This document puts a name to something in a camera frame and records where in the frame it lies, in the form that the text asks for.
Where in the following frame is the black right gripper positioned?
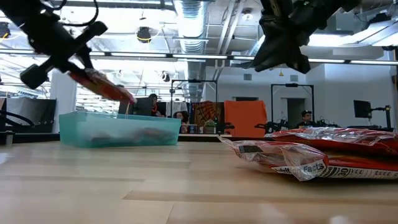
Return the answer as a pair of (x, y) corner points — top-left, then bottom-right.
(251, 0), (343, 75)

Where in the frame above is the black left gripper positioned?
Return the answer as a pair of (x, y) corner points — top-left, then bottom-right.
(19, 11), (109, 90)

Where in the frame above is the red popcorn bag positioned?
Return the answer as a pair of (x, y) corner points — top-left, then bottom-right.
(217, 136), (330, 182)
(68, 68), (138, 105)
(132, 126), (177, 142)
(264, 126), (398, 157)
(320, 154), (398, 181)

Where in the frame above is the black monitor on arm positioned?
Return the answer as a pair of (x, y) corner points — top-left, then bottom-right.
(353, 99), (393, 129)

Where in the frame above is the person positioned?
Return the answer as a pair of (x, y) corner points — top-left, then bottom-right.
(148, 92), (166, 118)
(295, 109), (315, 129)
(173, 110), (191, 126)

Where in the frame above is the black ceiling lamp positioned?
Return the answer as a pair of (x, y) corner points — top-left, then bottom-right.
(136, 26), (153, 44)

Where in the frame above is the black monitor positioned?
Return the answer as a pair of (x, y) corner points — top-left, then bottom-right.
(118, 96), (154, 117)

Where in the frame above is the teal plastic basket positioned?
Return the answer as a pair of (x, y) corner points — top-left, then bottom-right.
(58, 111), (182, 149)

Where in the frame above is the overhead light bar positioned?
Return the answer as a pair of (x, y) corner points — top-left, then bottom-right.
(0, 49), (398, 67)

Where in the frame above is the orange patterned cloth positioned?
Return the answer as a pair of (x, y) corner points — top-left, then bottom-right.
(190, 100), (225, 127)

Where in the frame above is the small potted plant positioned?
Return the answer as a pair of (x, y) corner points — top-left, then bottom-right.
(203, 119), (218, 135)

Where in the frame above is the black stand frame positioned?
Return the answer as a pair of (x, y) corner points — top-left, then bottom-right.
(170, 78), (219, 119)
(270, 83), (315, 126)

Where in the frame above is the black aluminium table frame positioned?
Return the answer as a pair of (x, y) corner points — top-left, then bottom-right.
(0, 130), (271, 145)

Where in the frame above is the silver ventilation duct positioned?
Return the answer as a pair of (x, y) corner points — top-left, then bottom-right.
(172, 0), (208, 101)

